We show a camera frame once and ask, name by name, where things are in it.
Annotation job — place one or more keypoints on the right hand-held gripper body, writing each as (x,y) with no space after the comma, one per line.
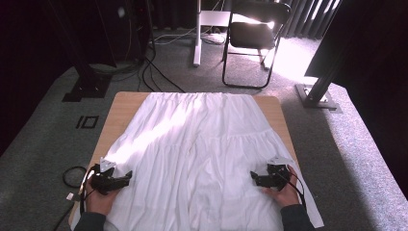
(276,176)

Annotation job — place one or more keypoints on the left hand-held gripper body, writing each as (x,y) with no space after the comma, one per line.
(103,183)

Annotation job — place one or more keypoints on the white skirt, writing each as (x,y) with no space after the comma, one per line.
(198,144)

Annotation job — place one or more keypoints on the person's left hand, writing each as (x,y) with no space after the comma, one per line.
(97,203)

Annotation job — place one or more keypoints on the person's right hand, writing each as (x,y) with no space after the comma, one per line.
(288,197)

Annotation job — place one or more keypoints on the grey tape strip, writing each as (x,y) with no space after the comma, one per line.
(71,196)

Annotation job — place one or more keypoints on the black stand with grey base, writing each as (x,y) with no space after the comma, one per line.
(316,97)

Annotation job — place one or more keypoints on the black metal stand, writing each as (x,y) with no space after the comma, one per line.
(86,83)

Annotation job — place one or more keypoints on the black monitor panel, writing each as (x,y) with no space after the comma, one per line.
(333,48)

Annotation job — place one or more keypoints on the black folding chair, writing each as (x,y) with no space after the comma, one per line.
(251,35)

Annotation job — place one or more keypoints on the white desk leg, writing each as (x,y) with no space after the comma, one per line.
(197,38)

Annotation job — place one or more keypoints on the dark curtain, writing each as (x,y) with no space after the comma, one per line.
(304,19)

